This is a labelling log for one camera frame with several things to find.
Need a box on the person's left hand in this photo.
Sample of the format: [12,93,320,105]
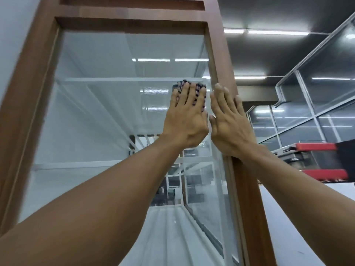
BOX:
[162,81,209,149]

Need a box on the blue white checkered cloth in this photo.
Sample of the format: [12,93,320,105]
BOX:
[172,79,207,113]

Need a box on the red espresso machine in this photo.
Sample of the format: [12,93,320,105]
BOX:
[273,142,349,183]

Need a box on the white counter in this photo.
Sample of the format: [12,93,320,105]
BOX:
[259,183,355,266]

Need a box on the person's left forearm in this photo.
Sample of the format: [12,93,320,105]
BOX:
[0,134,192,266]

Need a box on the person's right hand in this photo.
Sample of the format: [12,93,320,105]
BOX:
[209,83,258,158]

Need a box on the person's right forearm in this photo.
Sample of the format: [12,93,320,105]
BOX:
[227,144,355,266]

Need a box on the wooden glass display cabinet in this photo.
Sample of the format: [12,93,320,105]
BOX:
[0,0,278,266]

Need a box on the glass partition wall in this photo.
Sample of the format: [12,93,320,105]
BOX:
[245,13,355,153]

